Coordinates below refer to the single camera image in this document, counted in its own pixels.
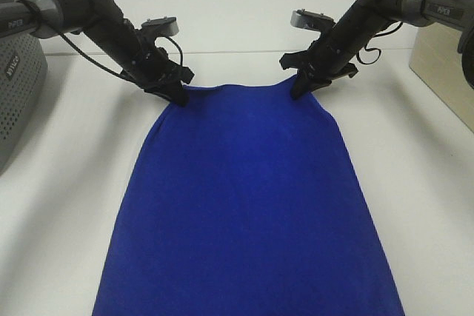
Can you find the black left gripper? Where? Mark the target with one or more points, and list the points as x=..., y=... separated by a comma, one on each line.
x=153, y=71

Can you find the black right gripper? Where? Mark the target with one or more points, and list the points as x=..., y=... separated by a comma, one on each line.
x=323, y=61

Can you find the blue towel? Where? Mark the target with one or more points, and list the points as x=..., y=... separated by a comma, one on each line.
x=245, y=202

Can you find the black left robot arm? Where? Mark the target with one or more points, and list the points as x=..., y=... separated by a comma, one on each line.
x=134, y=49

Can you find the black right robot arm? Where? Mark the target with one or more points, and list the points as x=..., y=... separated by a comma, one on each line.
x=367, y=19

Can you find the beige storage box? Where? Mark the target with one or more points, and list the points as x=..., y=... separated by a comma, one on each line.
x=436, y=61

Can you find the grey perforated plastic basket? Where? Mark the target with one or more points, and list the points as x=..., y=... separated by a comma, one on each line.
x=23, y=73

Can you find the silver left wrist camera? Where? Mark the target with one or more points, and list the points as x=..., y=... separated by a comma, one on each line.
x=162, y=27

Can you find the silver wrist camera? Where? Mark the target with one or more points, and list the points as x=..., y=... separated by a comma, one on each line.
x=307, y=20
x=162, y=27

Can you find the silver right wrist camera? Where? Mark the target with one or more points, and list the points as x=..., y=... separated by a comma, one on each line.
x=307, y=20

